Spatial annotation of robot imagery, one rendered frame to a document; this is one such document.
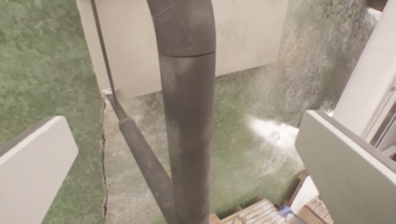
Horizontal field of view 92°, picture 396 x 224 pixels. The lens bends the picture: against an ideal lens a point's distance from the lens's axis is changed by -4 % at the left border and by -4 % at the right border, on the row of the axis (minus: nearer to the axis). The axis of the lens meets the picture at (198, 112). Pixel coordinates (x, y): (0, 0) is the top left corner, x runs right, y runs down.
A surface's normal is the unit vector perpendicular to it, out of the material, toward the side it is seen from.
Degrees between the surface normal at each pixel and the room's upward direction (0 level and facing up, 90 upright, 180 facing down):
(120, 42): 0
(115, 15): 0
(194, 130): 20
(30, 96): 0
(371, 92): 85
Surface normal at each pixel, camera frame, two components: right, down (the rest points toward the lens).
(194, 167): 0.22, 0.51
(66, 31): 0.53, 0.44
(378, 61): -0.81, 0.05
